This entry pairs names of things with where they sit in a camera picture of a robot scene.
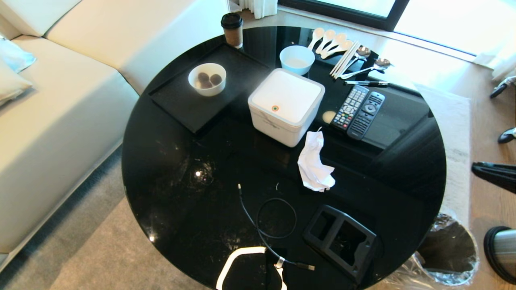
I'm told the black wedge-shaped object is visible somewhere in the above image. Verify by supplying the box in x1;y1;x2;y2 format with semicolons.
471;161;516;194

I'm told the pale wooden chopstick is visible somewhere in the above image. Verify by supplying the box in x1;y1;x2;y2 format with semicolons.
335;43;362;79
329;41;357;75
333;42;360;78
331;41;358;77

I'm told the paper coffee cup black lid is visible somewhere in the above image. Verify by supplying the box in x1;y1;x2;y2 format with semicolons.
221;12;244;49

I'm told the black chair leg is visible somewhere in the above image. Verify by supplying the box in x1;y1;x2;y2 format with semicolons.
497;127;516;144
489;76;516;99

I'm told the cream cushion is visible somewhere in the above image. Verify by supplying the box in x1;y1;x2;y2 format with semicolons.
0;60;34;108

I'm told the black plastic organiser holder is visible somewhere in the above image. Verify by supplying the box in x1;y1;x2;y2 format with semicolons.
302;204;380;285

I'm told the black rectangular tray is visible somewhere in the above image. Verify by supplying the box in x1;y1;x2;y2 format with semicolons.
148;43;271;135

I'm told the pale blue round bowl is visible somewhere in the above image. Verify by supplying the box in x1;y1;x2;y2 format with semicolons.
279;45;316;76

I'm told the pale blue cushion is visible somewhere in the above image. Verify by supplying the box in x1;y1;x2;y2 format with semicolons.
0;37;37;74

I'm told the trash bin with clear liner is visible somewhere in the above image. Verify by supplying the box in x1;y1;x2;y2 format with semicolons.
381;213;481;290

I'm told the white plastic spoon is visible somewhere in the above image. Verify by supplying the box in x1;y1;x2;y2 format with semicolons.
308;27;325;50
320;33;347;57
315;29;336;54
321;39;354;60

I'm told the cream leather sofa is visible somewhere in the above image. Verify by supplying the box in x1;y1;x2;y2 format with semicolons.
0;0;230;271

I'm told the white square box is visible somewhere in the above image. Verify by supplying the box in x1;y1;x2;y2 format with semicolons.
248;87;325;148

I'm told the white box lid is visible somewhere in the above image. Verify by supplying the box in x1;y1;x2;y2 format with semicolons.
248;68;326;124

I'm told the white curtain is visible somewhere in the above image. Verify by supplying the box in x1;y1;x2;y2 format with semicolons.
239;0;279;19

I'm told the black window frame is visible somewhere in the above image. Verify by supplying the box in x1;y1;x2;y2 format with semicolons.
278;0;410;32

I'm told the metal spoon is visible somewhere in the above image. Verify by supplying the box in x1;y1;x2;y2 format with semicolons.
341;46;371;75
340;58;392;80

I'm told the silver metal bin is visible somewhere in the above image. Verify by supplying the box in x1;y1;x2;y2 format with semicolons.
483;226;516;285

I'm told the black cable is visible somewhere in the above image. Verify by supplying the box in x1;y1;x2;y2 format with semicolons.
237;183;316;271

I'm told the crumpled white tissue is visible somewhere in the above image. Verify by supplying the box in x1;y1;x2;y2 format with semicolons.
297;127;336;193

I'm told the black pen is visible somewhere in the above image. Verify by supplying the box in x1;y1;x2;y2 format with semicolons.
343;80;390;88

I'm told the black remote control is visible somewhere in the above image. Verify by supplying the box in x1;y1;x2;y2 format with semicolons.
346;91;386;141

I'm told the remote control with coloured buttons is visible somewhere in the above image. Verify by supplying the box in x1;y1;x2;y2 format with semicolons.
330;85;370;132

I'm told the beige rug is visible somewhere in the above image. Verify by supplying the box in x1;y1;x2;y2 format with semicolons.
0;83;472;290

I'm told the white round bowl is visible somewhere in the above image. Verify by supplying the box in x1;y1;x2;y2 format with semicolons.
188;63;227;97

